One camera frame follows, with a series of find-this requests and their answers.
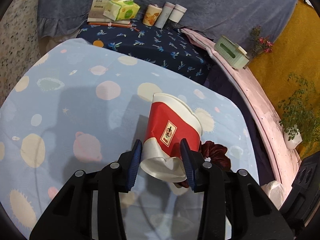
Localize red white paper cup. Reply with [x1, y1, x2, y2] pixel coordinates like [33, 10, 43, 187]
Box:
[140, 93, 203, 183]

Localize dark red velvet scrunchie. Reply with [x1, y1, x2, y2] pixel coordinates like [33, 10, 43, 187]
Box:
[175, 140, 232, 189]

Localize white slim bottle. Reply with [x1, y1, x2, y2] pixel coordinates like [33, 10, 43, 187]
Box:
[154, 2, 175, 29]

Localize blue grey blanket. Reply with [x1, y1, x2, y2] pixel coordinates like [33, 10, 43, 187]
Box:
[37, 0, 298, 48]

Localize orange pencil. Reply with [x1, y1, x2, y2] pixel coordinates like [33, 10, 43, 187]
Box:
[88, 22, 139, 32]

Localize dark blue floral cloth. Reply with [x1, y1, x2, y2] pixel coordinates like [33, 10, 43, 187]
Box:
[77, 20, 213, 85]

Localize mustard yellow curtain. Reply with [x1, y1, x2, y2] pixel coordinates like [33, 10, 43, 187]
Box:
[246, 0, 320, 159]

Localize green tissue pack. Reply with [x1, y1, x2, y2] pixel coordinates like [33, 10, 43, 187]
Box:
[103, 0, 140, 21]

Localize pink bed sheet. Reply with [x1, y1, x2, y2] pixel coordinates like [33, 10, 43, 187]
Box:
[182, 28, 301, 195]

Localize glass vase red flowers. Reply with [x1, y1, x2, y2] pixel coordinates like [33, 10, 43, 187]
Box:
[250, 26, 273, 57]

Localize potted green plant white pot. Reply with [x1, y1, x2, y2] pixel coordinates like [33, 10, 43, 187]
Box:
[278, 72, 319, 158]

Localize yellow patterned can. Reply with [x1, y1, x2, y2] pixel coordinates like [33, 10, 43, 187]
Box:
[143, 4, 162, 27]

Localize light blue planet tablecloth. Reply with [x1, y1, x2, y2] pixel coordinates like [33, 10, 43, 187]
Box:
[1, 39, 258, 237]

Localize mint green tissue box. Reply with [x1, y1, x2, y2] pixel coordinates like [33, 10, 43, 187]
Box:
[214, 35, 249, 69]

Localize white lined trash bin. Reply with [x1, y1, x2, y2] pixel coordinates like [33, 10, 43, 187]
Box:
[261, 180, 292, 210]

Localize white lidded jar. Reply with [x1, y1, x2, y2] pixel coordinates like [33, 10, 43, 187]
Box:
[169, 4, 187, 23]

